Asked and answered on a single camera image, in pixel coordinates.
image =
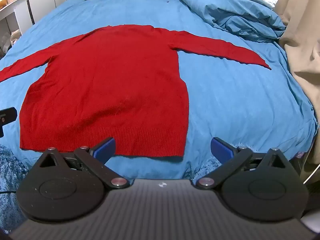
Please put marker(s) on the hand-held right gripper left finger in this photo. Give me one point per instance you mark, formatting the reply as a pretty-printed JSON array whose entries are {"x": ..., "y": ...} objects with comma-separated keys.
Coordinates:
[{"x": 105, "y": 150}]

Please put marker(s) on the blue duvet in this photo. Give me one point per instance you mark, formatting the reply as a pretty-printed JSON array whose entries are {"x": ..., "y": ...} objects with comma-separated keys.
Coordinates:
[{"x": 225, "y": 12}]

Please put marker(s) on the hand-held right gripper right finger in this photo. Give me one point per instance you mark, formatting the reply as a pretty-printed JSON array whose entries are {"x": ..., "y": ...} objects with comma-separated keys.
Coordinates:
[{"x": 221, "y": 150}]

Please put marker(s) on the white plastic bag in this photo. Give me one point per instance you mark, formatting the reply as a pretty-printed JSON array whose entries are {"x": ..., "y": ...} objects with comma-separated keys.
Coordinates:
[{"x": 15, "y": 37}]

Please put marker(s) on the red knit sweater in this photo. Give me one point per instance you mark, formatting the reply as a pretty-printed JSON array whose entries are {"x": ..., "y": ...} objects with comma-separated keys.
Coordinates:
[{"x": 105, "y": 80}]

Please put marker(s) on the beige curtain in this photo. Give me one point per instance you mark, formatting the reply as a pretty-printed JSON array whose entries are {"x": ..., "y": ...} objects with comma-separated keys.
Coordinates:
[{"x": 302, "y": 42}]

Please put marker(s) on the black pole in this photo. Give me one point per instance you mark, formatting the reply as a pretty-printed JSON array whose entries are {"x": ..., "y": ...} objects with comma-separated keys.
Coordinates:
[{"x": 28, "y": 2}]

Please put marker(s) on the blue bed sheet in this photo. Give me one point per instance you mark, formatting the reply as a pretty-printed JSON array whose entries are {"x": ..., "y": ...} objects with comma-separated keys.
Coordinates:
[{"x": 225, "y": 100}]

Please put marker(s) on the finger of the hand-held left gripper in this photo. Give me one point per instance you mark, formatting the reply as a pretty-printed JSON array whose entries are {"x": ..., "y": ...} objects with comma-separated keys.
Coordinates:
[{"x": 7, "y": 116}]

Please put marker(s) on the blue fluffy rug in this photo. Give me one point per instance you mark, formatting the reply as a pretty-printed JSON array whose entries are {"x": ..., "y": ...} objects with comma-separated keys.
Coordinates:
[{"x": 10, "y": 175}]

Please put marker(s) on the white desk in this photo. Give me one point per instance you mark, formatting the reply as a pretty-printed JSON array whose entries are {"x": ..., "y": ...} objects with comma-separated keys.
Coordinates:
[{"x": 12, "y": 7}]

